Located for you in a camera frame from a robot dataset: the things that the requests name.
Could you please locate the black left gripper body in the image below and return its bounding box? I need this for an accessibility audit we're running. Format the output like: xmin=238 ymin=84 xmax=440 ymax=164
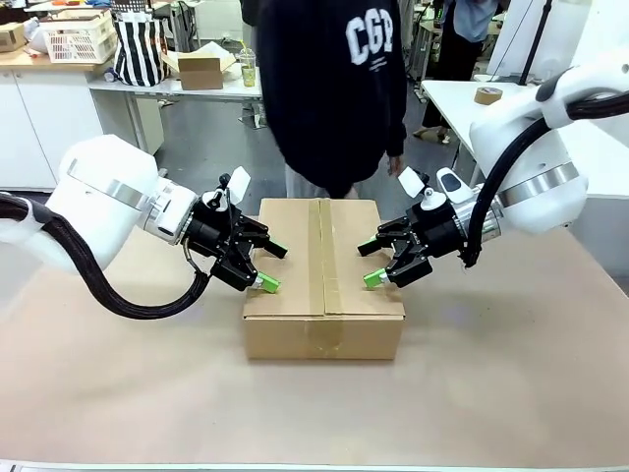
xmin=185 ymin=202 xmax=247 ymax=269

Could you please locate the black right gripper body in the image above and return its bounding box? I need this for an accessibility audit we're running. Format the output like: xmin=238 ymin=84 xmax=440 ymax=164
xmin=409 ymin=200 xmax=467 ymax=261

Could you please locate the large brown cardboard box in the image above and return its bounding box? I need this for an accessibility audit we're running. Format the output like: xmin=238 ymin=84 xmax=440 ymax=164
xmin=242 ymin=197 xmax=407 ymax=362

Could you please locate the person's left forearm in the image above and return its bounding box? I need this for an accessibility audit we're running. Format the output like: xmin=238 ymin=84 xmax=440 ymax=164
xmin=380 ymin=73 xmax=410 ymax=158

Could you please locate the small brown cardboard box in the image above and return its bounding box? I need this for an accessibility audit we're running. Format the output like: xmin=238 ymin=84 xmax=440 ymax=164
xmin=177 ymin=56 xmax=225 ymax=91

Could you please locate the small open cardboard box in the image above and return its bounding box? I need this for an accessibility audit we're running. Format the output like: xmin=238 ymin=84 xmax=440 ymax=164
xmin=161 ymin=41 xmax=238 ymax=81

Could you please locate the person's left hand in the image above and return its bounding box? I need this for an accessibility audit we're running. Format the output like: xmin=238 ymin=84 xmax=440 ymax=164
xmin=385 ymin=151 xmax=407 ymax=178

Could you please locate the brown packing tape strip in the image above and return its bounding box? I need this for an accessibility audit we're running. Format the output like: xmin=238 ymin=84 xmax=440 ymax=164
xmin=306 ymin=197 xmax=346 ymax=358

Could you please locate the brown tape roll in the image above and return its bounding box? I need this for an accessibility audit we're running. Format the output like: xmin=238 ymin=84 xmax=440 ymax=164
xmin=473 ymin=86 xmax=503 ymax=106

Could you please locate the person in black sweatshirt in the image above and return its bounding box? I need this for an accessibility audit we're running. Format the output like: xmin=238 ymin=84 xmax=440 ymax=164
xmin=240 ymin=0 xmax=410 ymax=200

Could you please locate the white folding table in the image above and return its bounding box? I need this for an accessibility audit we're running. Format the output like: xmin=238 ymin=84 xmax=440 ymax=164
xmin=87 ymin=66 xmax=264 ymax=153

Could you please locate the plastic cup with yellow drink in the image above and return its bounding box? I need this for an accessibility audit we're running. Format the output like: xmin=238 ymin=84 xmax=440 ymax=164
xmin=238 ymin=41 xmax=259 ymax=89

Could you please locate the black white striped bag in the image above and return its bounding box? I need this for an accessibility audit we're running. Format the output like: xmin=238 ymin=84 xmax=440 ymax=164
xmin=111 ymin=0 xmax=172 ymax=88

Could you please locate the white cabinet with wooden top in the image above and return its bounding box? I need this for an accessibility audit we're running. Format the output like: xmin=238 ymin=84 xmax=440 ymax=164
xmin=0 ymin=48 xmax=166 ymax=194

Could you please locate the bystander in blue shirt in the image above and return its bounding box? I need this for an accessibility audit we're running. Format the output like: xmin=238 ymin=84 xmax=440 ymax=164
xmin=425 ymin=0 xmax=500 ymax=143

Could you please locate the black stand pole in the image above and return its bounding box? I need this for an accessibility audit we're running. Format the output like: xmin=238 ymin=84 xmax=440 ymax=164
xmin=519 ymin=0 xmax=552 ymax=86

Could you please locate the white board panel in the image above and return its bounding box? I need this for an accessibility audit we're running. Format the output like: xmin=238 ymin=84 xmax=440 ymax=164
xmin=488 ymin=0 xmax=594 ymax=83

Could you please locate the cream plastic crate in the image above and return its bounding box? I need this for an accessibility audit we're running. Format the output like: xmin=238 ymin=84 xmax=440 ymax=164
xmin=41 ymin=8 xmax=119 ymax=66

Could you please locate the brown carton on cabinet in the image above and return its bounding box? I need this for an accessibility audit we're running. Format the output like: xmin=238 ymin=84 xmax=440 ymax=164
xmin=0 ymin=22 xmax=28 ymax=54

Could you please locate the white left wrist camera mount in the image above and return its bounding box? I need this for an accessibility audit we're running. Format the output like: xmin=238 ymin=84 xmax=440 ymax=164
xmin=203 ymin=165 xmax=253 ymax=213

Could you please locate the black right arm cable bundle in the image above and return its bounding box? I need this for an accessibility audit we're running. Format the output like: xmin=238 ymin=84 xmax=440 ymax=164
xmin=459 ymin=91 xmax=629 ymax=269

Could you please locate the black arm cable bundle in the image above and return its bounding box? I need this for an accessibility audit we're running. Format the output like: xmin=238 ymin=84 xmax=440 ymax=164
xmin=0 ymin=192 xmax=215 ymax=321
xmin=459 ymin=91 xmax=629 ymax=269

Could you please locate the black left arm cable bundle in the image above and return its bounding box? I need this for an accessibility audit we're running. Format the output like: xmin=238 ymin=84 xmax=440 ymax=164
xmin=0 ymin=192 xmax=215 ymax=321

